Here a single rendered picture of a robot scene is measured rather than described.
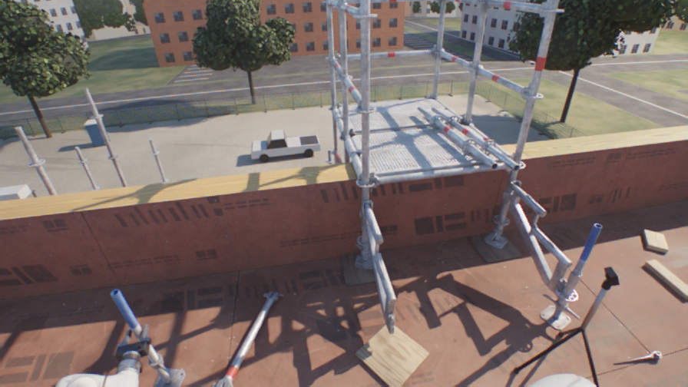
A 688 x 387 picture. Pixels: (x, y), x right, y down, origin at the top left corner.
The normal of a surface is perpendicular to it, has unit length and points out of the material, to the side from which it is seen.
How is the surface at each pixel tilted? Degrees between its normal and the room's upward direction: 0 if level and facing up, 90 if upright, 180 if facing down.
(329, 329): 0
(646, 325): 0
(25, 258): 90
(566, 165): 90
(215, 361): 0
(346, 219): 90
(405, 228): 90
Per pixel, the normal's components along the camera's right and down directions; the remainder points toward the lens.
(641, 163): 0.17, 0.49
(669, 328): -0.04, -0.86
